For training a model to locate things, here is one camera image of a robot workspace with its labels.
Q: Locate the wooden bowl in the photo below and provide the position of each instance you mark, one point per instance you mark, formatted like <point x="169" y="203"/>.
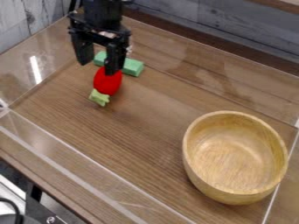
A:
<point x="234" y="157"/>

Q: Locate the clear acrylic tray wall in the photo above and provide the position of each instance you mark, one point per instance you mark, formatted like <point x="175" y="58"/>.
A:
<point x="109" y="160"/>

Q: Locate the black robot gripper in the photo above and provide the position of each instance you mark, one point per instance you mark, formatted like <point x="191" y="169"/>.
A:
<point x="99" y="29"/>

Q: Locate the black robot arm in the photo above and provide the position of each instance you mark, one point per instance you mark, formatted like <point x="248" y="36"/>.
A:
<point x="103" y="6"/>

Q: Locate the red plush strawberry toy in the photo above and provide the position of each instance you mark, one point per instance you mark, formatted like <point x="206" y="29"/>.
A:
<point x="105" y="86"/>

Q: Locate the green rectangular foam block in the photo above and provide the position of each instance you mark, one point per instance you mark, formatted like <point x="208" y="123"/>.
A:
<point x="132" y="68"/>

